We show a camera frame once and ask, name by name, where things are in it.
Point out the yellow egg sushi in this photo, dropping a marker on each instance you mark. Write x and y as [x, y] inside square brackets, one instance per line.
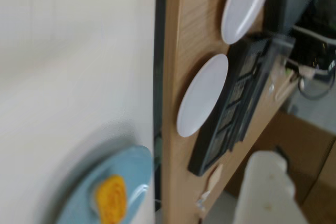
[111, 197]

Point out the black rectangular tray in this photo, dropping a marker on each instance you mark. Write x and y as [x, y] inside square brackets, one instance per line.
[233, 108]

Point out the wooden side table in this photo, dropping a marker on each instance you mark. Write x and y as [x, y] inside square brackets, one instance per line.
[189, 37]

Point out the white round plate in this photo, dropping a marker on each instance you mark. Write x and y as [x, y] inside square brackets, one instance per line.
[244, 6]
[203, 98]

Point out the brown cardboard box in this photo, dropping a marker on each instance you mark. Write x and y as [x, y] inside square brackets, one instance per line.
[302, 140]

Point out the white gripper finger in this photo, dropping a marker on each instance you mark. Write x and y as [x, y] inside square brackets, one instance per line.
[265, 190]

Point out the blue round dish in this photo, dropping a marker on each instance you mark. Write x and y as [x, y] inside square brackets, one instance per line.
[78, 203]

